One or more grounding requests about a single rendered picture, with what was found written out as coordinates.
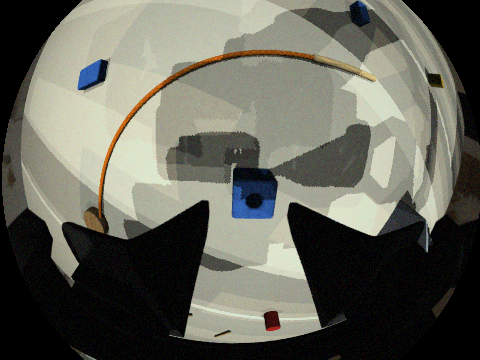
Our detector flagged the round wooden disc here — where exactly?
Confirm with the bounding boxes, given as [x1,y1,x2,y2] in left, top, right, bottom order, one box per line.
[83,207,109,233]

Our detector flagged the red cylinder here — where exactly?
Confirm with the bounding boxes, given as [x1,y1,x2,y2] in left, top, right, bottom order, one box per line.
[264,311,280,332]

